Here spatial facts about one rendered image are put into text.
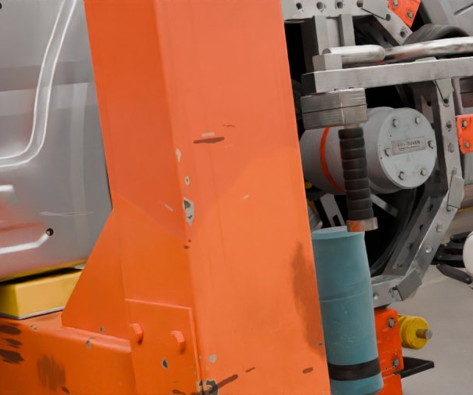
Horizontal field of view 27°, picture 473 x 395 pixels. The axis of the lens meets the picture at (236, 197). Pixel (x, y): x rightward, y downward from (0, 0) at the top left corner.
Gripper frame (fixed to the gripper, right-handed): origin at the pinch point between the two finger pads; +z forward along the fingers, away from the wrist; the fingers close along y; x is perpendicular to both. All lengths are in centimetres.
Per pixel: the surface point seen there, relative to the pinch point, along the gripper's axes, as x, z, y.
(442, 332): -152, 149, 62
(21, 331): 59, 3, -54
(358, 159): 42, -27, -12
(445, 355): -133, 123, 43
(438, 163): 10.5, -2.9, 13.2
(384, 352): 4.3, -5.5, -23.2
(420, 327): -2.2, -3.8, -14.2
